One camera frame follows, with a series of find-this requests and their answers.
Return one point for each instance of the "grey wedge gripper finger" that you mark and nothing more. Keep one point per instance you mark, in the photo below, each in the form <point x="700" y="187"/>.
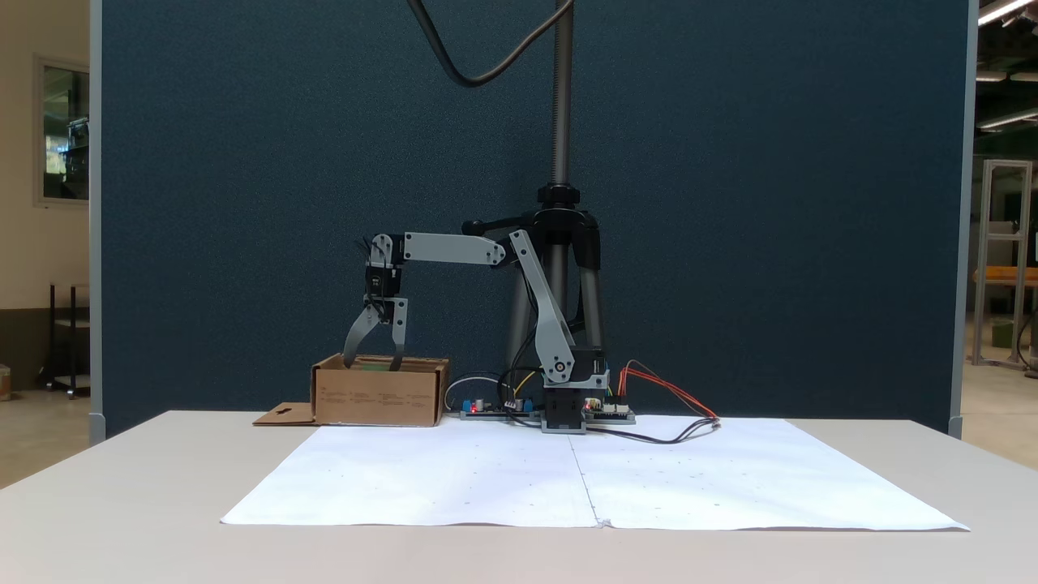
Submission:
<point x="399" y="345"/>

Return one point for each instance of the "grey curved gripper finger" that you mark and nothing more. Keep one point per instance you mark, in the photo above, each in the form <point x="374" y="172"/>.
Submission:
<point x="358" y="328"/>

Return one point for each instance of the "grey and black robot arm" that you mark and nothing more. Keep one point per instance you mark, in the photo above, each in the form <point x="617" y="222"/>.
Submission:
<point x="454" y="249"/>

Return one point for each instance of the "green bin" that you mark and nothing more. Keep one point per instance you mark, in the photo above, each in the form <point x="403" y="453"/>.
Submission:
<point x="1002" y="334"/>

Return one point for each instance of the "brown cardboard box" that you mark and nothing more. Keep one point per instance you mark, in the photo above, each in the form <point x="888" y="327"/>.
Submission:
<point x="379" y="397"/>

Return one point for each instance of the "circuit board with blue parts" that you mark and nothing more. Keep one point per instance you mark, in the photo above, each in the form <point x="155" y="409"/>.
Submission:
<point x="486" y="410"/>

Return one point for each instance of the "white paper sheet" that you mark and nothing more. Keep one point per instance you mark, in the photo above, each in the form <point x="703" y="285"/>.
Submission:
<point x="422" y="487"/>
<point x="746" y="478"/>

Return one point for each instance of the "dark blue partition panel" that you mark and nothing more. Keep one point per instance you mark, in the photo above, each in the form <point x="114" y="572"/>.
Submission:
<point x="243" y="162"/>

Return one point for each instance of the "circuit board with white connectors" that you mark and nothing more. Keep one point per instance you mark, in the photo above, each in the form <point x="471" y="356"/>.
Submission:
<point x="612" y="414"/>

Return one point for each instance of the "black tripod with pole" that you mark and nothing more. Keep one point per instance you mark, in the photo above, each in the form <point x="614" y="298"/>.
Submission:
<point x="562" y="122"/>

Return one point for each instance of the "black shelf cart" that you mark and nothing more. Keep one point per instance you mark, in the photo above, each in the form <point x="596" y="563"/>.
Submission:
<point x="71" y="324"/>

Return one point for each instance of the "orange table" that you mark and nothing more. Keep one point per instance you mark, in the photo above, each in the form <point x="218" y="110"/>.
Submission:
<point x="1005" y="276"/>

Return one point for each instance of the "ceiling light strip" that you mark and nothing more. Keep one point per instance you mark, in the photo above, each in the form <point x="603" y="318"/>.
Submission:
<point x="1005" y="120"/>
<point x="1001" y="10"/>

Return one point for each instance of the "wall window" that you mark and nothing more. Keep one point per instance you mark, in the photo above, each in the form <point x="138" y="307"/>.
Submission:
<point x="65" y="130"/>

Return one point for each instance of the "aluminium frame rack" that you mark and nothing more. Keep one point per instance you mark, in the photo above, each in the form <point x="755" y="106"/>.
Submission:
<point x="1005" y="243"/>

